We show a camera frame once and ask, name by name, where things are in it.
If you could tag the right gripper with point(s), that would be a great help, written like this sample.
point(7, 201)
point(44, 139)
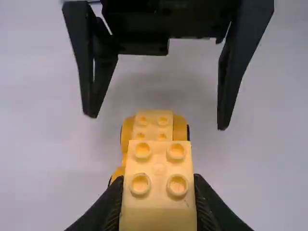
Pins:
point(144, 24)

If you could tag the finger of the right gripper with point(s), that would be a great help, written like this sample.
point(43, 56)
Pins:
point(235, 60)

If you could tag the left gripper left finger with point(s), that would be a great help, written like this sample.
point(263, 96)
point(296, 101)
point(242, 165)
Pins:
point(101, 211)

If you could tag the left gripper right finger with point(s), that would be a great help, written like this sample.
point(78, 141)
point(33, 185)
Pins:
point(216, 209)

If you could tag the yellow toy brick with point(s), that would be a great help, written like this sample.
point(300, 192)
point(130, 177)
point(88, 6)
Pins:
point(158, 187)

